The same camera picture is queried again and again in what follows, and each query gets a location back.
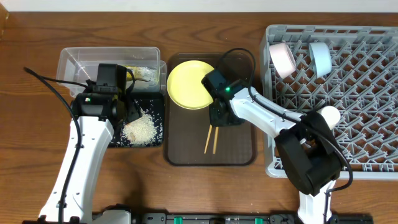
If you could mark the blue bowl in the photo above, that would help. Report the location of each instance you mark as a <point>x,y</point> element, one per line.
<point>320,54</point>

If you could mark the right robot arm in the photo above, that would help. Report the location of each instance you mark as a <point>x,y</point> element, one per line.
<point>305,142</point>

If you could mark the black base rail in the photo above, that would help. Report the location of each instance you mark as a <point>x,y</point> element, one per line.
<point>161,218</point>

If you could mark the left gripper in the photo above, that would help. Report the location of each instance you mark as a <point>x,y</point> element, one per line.
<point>131,112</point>

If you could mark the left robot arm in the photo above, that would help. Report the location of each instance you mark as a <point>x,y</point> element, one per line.
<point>71,200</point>

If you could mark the wooden chopstick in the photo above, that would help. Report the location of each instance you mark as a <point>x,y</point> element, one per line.
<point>215,140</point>
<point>208,138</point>

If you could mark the clear plastic bin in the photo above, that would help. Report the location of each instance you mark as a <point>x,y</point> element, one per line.
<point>79,64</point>

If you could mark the grey dishwasher rack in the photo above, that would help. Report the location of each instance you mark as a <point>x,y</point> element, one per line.
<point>362,85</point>

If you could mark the black tray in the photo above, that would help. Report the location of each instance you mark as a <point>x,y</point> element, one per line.
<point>134,112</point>

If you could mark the pink bowl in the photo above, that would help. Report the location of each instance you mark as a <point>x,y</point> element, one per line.
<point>283,59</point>

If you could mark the yellow plate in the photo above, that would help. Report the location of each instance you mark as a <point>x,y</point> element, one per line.
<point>184,85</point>

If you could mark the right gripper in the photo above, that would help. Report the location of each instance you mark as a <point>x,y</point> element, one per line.
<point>219,116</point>

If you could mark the green snack wrapper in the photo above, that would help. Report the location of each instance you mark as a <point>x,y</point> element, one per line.
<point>145,74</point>

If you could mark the rice and nut shells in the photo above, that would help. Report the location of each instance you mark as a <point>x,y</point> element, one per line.
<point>148,130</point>

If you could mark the white cup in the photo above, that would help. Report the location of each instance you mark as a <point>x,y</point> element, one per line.
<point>331,115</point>

